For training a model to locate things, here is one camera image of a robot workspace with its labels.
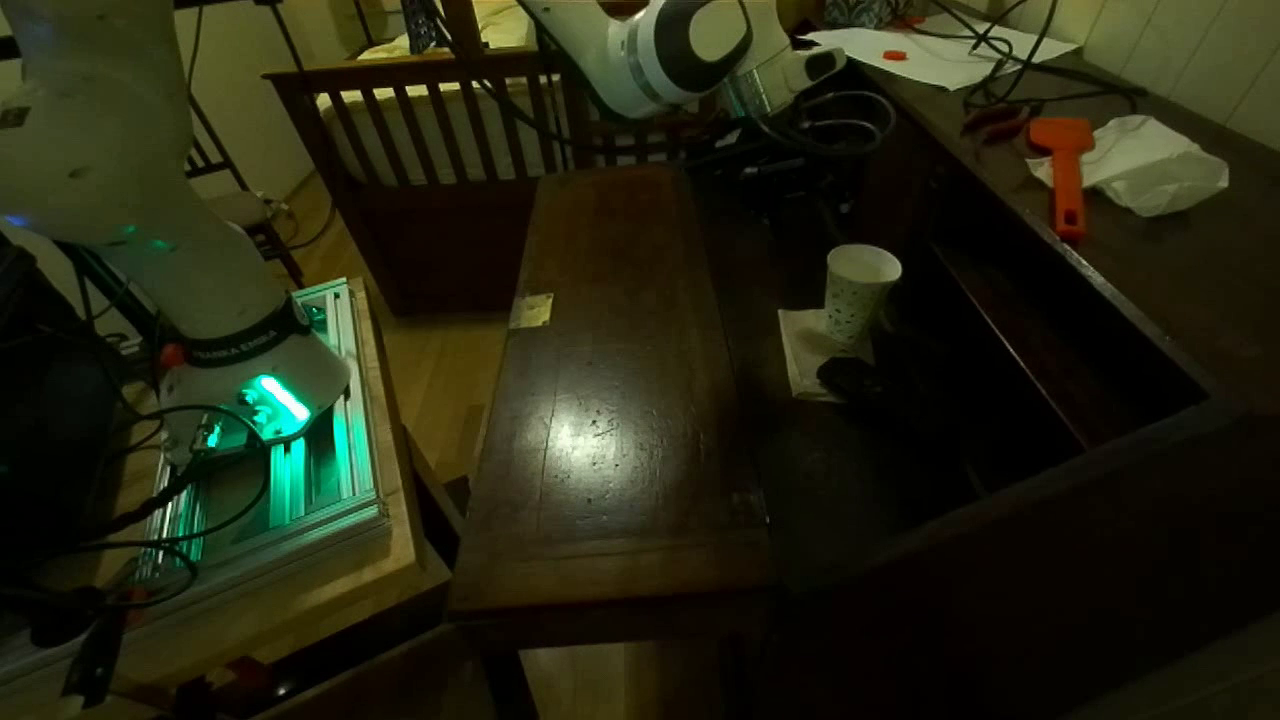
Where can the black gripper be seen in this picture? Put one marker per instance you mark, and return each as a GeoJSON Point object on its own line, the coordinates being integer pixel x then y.
{"type": "Point", "coordinates": [934, 374]}

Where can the white speckled paper coffee cup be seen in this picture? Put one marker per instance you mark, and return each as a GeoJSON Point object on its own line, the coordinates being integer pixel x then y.
{"type": "Point", "coordinates": [863, 284]}

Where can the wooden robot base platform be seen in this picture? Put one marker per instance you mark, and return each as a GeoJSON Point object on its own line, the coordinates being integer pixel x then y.
{"type": "Point", "coordinates": [264, 586]}

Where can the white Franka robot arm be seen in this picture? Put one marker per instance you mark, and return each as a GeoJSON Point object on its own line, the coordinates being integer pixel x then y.
{"type": "Point", "coordinates": [120, 161]}

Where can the dark wooden secretary cabinet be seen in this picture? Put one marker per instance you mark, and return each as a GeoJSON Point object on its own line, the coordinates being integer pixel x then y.
{"type": "Point", "coordinates": [603, 402]}

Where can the white paper napkin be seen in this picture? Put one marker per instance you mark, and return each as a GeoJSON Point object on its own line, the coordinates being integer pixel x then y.
{"type": "Point", "coordinates": [802, 352]}

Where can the orange plastic scraper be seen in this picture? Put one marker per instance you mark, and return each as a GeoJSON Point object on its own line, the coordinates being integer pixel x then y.
{"type": "Point", "coordinates": [1060, 164]}

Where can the small red cap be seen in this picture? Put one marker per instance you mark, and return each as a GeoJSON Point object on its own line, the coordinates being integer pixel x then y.
{"type": "Point", "coordinates": [895, 52]}

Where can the white paper sheet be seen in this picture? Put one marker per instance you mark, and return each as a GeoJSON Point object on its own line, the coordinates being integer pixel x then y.
{"type": "Point", "coordinates": [934, 58]}

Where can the red object on shelf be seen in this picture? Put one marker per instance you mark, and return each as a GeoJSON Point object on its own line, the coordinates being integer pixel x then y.
{"type": "Point", "coordinates": [1152, 161]}

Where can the small pale sticker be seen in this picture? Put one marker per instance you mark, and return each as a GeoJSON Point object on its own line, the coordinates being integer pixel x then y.
{"type": "Point", "coordinates": [528, 309]}

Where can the wooden chair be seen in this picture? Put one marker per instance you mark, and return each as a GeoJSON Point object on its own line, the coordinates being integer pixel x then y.
{"type": "Point", "coordinates": [424, 134]}

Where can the white ribbed panel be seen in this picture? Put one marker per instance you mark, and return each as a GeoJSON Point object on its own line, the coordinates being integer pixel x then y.
{"type": "Point", "coordinates": [325, 442]}

